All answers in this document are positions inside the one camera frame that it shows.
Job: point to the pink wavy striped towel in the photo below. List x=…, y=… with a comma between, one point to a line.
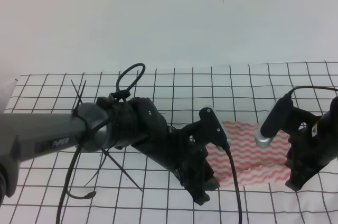
x=255, y=165

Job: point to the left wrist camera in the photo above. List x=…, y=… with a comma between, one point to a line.
x=209, y=129

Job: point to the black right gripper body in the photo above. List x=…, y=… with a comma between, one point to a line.
x=308, y=155

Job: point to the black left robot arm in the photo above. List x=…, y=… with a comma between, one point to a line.
x=106, y=124

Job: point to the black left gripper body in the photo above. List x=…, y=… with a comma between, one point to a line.
x=175, y=152

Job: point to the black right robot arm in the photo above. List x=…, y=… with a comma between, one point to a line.
x=326, y=122

